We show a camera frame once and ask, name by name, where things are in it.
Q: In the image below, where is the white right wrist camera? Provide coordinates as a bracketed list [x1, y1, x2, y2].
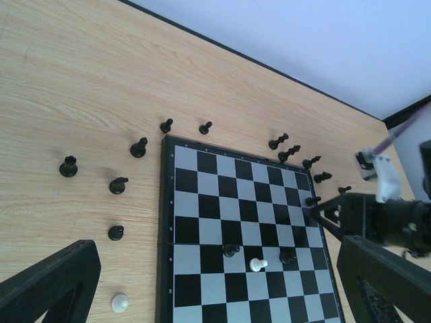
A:
[354, 148, 402, 204]

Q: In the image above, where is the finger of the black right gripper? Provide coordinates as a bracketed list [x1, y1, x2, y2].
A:
[310, 193, 364, 236]

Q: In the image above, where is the black bishop left side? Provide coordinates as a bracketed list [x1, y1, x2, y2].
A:
[130, 137, 147, 158]

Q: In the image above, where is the black king top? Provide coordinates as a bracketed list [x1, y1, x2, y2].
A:
[277, 145, 301, 162]

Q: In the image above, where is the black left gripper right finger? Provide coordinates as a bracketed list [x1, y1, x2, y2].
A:
[337, 236, 430, 322]

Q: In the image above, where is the black and silver chessboard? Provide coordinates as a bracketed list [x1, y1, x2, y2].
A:
[156, 136, 345, 322]

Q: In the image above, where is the white pawn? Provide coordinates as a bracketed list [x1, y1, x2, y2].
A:
[111, 293, 129, 313]
[249, 258, 268, 272]

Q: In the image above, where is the black bishop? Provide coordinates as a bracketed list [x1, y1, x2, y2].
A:
[130, 137, 147, 158]
[302, 155, 321, 170]

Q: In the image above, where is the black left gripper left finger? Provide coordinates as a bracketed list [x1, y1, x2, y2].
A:
[1, 240, 101, 322]

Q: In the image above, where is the black bishop top right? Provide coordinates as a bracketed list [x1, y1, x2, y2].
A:
[302, 155, 321, 170]

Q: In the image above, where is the black rook far left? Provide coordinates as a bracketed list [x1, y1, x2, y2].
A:
[59, 155, 78, 178]

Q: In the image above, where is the black queen top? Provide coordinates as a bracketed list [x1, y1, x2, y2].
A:
[268, 133, 289, 150]

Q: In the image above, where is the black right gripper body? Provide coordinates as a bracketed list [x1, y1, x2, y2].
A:
[362, 194, 430, 258]

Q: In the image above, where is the black pawn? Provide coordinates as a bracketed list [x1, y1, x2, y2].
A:
[108, 225, 125, 241]
[160, 118, 173, 133]
[338, 186, 352, 194]
[305, 196, 321, 207]
[223, 244, 240, 258]
[199, 121, 213, 135]

